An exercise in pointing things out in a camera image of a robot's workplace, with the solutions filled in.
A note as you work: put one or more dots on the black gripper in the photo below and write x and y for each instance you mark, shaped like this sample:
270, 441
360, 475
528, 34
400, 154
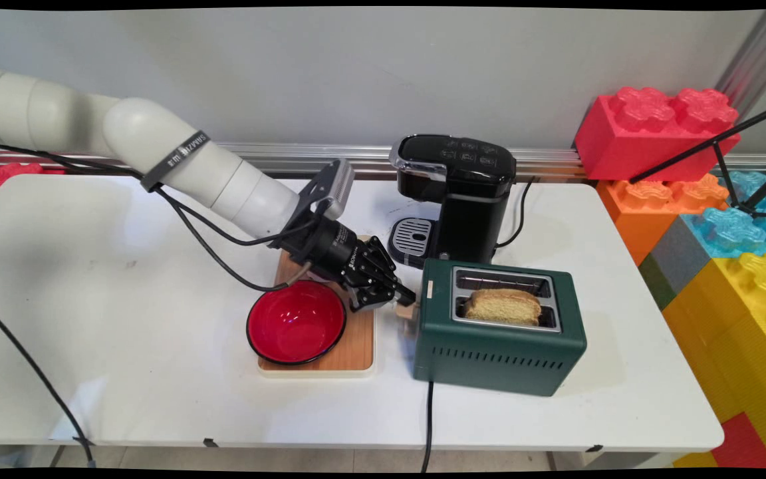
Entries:
330, 249

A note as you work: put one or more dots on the wooden toaster lever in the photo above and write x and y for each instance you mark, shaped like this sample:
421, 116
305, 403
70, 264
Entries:
408, 311

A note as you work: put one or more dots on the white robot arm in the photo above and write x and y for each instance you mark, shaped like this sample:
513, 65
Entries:
157, 140

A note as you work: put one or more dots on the wooden tray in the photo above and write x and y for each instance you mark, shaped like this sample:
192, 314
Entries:
356, 346

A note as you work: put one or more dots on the red enamel bowl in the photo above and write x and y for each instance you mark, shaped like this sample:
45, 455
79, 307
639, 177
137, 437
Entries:
293, 326

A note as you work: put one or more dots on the black coffee machine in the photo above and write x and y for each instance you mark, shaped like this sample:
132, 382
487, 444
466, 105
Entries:
469, 199

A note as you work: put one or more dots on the green toaster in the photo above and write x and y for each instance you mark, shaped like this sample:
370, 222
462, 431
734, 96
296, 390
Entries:
496, 359

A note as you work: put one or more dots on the orange toy brick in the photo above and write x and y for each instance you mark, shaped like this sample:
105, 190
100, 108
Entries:
642, 219

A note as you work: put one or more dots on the dark green toy brick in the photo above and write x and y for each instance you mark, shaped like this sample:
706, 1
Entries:
655, 283

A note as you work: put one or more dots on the large red toy brick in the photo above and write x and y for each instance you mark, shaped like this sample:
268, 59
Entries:
629, 143

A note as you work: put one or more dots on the translucent blue toy brick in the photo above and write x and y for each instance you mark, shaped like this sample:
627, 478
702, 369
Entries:
732, 229

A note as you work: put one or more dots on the yellow toy brick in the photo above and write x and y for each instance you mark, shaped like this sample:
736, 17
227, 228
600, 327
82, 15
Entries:
735, 339

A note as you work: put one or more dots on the black tripod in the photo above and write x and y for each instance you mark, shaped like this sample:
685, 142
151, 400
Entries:
722, 166

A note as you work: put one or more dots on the small red toy brick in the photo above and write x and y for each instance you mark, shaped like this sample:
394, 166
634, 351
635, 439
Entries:
745, 446

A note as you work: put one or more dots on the red studded toy brick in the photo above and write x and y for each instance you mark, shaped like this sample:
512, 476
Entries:
4, 176

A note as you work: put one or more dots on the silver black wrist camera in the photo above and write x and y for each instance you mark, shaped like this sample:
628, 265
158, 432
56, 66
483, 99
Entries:
336, 189

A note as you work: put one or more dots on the aluminium wall rail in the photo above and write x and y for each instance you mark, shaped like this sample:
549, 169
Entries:
542, 159

